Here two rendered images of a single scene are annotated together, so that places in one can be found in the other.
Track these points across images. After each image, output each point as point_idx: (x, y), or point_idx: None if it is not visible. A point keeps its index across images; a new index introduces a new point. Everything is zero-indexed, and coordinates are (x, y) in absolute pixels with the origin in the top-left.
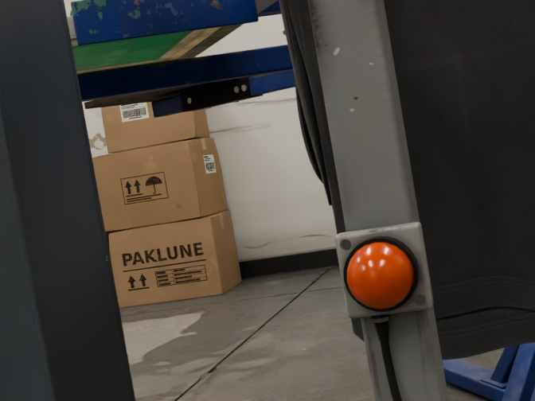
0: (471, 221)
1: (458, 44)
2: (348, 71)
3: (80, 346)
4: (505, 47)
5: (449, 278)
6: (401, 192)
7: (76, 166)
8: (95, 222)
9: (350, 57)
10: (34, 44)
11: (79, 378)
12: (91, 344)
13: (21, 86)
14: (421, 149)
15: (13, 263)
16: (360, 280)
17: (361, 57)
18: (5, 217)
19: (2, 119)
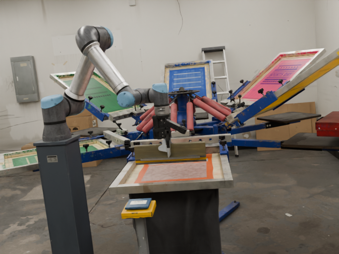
0: (161, 244)
1: (160, 216)
2: (142, 249)
3: (86, 252)
4: (168, 218)
5: (157, 252)
6: None
7: (85, 214)
8: (88, 224)
9: (142, 247)
10: (79, 193)
11: None
12: (87, 250)
13: (77, 204)
14: (153, 232)
15: (74, 240)
16: None
17: (144, 247)
18: (74, 231)
19: (74, 213)
